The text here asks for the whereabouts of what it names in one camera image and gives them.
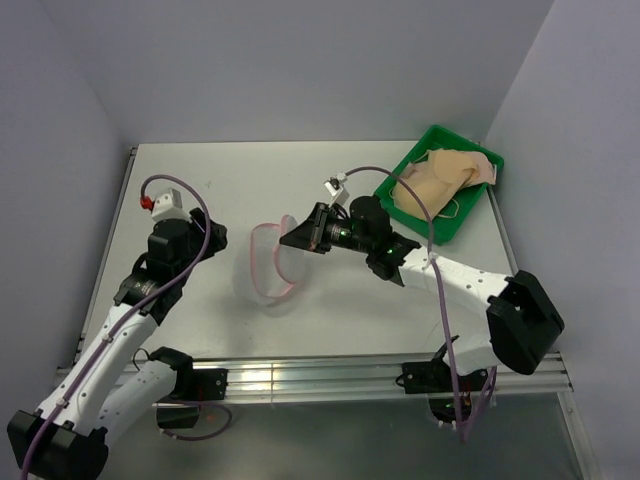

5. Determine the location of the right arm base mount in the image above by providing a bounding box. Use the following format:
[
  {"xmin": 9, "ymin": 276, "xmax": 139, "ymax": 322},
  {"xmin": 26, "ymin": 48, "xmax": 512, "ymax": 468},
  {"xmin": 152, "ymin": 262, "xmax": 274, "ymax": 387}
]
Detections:
[{"xmin": 395, "ymin": 360, "xmax": 495, "ymax": 426}]

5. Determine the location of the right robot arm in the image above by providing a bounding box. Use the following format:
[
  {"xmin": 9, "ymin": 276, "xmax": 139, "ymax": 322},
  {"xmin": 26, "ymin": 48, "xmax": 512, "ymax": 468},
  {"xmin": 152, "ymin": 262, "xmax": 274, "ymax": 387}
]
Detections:
[{"xmin": 280, "ymin": 196, "xmax": 565, "ymax": 390}]

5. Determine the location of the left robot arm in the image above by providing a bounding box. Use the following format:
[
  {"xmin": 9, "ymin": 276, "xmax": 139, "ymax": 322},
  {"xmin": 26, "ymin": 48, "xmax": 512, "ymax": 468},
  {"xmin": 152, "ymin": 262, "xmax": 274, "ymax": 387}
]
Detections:
[{"xmin": 7, "ymin": 208, "xmax": 228, "ymax": 479}]

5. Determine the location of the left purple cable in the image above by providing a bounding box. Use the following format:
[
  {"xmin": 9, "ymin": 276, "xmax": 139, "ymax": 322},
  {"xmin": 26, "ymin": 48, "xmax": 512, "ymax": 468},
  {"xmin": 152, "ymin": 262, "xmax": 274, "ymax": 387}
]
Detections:
[{"xmin": 19, "ymin": 174, "xmax": 209, "ymax": 480}]

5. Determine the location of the aluminium mounting rail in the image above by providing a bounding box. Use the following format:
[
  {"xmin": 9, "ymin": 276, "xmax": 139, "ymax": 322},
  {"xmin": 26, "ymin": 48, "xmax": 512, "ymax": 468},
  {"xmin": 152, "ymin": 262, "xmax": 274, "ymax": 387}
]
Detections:
[{"xmin": 48, "ymin": 352, "xmax": 574, "ymax": 410}]

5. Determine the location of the pink bra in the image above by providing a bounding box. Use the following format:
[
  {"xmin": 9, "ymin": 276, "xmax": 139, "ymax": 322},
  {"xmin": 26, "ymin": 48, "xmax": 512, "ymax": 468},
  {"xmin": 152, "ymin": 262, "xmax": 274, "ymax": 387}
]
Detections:
[{"xmin": 400, "ymin": 148, "xmax": 497, "ymax": 188}]

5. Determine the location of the beige bra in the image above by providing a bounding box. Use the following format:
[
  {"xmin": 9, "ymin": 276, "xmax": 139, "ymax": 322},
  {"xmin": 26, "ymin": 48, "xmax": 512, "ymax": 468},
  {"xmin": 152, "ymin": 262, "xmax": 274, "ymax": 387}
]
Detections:
[{"xmin": 391, "ymin": 149, "xmax": 480, "ymax": 220}]

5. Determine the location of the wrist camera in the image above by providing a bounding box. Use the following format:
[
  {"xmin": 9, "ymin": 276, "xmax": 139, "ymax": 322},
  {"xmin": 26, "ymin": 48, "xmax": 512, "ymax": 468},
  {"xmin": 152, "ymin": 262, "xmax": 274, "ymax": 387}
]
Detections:
[
  {"xmin": 324, "ymin": 172, "xmax": 349, "ymax": 207},
  {"xmin": 140, "ymin": 188, "xmax": 189, "ymax": 223}
]

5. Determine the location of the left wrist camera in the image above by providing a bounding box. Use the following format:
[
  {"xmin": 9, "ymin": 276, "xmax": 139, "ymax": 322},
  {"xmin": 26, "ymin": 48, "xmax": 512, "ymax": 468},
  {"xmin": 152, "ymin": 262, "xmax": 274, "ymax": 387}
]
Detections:
[{"xmin": 140, "ymin": 188, "xmax": 189, "ymax": 223}]

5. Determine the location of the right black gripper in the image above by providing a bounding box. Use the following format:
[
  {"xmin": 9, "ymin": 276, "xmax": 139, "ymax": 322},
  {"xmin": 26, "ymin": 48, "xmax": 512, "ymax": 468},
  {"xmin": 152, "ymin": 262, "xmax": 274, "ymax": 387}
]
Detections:
[{"xmin": 279, "ymin": 203, "xmax": 372, "ymax": 255}]

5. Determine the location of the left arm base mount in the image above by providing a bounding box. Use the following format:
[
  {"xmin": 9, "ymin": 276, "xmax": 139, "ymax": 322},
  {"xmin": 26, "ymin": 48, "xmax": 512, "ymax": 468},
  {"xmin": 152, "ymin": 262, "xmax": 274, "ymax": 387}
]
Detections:
[{"xmin": 155, "ymin": 368, "xmax": 233, "ymax": 432}]

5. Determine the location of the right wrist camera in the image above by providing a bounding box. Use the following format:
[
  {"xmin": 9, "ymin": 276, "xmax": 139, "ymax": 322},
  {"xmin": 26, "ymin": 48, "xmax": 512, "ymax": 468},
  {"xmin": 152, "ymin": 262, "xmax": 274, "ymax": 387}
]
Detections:
[{"xmin": 324, "ymin": 172, "xmax": 349, "ymax": 207}]

